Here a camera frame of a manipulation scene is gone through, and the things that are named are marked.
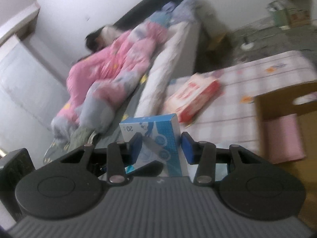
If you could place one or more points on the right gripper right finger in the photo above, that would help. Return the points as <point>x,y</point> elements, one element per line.
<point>203,155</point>

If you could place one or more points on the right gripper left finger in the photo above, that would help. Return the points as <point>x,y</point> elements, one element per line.
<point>119,156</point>

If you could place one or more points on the blue mask box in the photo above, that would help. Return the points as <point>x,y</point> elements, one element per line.
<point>160,142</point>

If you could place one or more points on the checked low mattress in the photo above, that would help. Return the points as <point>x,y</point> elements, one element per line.
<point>230,117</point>

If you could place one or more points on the red pink wipes pack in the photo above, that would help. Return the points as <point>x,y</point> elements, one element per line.
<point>192,96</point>

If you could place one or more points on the green floral pillow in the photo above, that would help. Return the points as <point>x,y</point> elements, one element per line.
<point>78,138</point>

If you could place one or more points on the pink and grey quilt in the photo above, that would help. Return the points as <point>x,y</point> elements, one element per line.
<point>99,84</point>

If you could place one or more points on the brown cardboard box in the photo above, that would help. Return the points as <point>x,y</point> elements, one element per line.
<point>299,99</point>

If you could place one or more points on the pink folded cloth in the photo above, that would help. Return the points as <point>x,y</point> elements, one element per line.
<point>283,140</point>

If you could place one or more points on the white plaid mattress pad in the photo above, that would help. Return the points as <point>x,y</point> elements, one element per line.
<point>176,59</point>

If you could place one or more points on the sleeping person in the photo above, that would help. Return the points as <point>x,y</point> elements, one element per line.
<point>102,38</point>

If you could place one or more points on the blue clothes pile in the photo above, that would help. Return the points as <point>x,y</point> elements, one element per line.
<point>184,12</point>

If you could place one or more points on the green paper bag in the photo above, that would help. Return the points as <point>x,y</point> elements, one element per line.
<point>278,13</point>

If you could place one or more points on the black headboard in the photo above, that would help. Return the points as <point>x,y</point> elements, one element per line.
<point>140,12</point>

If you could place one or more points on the open box with pink items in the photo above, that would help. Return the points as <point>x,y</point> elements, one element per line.
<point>298,12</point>

